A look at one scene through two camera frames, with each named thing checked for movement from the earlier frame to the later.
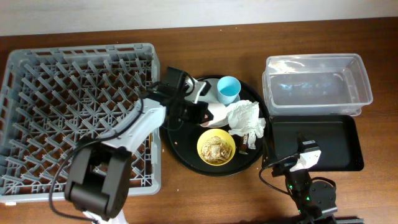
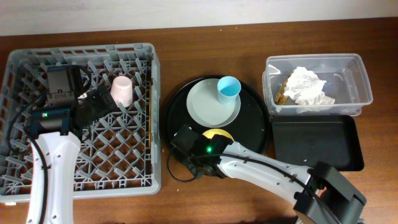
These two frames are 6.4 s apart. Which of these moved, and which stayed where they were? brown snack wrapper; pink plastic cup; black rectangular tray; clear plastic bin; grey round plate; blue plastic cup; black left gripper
Moved: brown snack wrapper; black left gripper; pink plastic cup
Stayed: black rectangular tray; clear plastic bin; grey round plate; blue plastic cup
